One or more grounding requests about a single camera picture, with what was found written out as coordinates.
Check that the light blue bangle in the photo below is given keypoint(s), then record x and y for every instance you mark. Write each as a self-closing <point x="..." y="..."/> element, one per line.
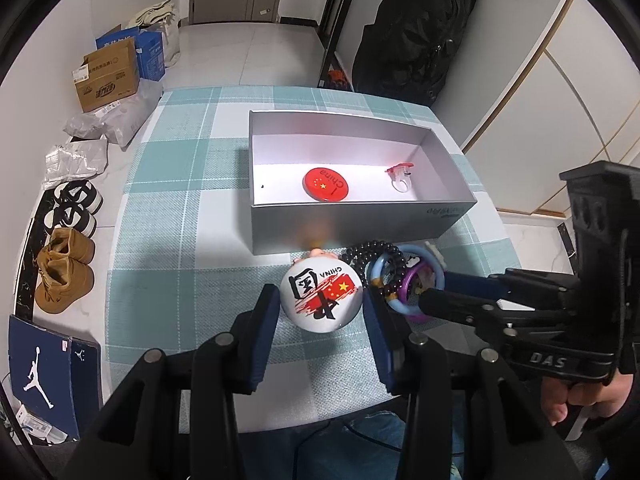
<point x="382" y="262"/>

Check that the black travel bag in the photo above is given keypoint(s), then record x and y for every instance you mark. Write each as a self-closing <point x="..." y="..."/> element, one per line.
<point x="415" y="35"/>

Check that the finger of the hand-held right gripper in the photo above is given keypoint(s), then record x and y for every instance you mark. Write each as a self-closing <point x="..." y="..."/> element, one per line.
<point x="445" y="305"/>
<point x="472" y="285"/>

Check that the purple bangle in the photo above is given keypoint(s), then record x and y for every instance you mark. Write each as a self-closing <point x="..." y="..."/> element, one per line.
<point x="410" y="285"/>

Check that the small grey plastic bag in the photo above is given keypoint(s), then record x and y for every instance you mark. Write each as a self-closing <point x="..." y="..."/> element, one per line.
<point x="85" y="125"/>

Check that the tan suede boot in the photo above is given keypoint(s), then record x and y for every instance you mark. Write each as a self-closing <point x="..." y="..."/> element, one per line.
<point x="75" y="245"/>
<point x="62" y="285"/>

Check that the grey cardboard box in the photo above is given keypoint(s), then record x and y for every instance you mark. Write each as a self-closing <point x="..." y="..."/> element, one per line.
<point x="350" y="180"/>

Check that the navy shoe box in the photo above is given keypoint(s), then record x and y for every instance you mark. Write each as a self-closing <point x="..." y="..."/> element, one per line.
<point x="45" y="365"/>

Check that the teal checkered tablecloth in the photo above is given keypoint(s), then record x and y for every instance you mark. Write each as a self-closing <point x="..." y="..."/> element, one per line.
<point x="190" y="220"/>

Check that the white wardrobe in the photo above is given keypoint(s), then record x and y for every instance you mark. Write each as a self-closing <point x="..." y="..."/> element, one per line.
<point x="550" y="100"/>

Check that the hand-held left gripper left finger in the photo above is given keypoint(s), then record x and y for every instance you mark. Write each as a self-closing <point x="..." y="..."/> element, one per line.
<point x="265" y="320"/>

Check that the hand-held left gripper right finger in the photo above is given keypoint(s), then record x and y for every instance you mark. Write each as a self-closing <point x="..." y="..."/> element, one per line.
<point x="375" y="325"/>

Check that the small orange object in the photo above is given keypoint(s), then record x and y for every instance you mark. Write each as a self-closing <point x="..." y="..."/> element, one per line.
<point x="337" y="80"/>

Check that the white round badge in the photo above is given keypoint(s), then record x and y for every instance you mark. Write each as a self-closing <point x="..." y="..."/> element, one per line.
<point x="320" y="295"/>

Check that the large grey plastic bag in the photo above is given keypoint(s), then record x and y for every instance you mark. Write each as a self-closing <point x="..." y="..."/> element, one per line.
<point x="132" y="110"/>

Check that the black and white slipper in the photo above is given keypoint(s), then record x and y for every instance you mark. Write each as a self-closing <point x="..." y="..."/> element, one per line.
<point x="77" y="195"/>
<point x="70" y="220"/>

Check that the white tote bag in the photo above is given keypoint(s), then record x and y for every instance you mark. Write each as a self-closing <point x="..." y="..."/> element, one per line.
<point x="160" y="25"/>

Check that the red round badge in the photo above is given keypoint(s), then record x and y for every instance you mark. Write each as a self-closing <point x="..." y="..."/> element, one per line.
<point x="326" y="184"/>

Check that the crumpled silver plastic bag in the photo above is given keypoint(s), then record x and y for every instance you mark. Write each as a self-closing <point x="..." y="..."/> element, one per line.
<point x="75" y="160"/>

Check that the person's right hand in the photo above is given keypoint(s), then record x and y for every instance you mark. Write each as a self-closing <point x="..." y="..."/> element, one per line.
<point x="575" y="400"/>

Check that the small white charm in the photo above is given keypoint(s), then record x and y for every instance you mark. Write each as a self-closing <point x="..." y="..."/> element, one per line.
<point x="431" y="250"/>

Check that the blue cardboard box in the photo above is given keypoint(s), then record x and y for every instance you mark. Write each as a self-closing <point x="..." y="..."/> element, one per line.
<point x="150" y="55"/>

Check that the person's blue jeans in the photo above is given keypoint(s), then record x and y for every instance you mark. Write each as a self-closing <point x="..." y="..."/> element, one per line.
<point x="325" y="450"/>

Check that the brown cardboard box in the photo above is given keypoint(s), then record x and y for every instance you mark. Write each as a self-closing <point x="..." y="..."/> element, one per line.
<point x="107" y="77"/>

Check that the black metal rack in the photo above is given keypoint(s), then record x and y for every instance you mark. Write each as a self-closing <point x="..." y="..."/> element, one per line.
<point x="332" y="20"/>

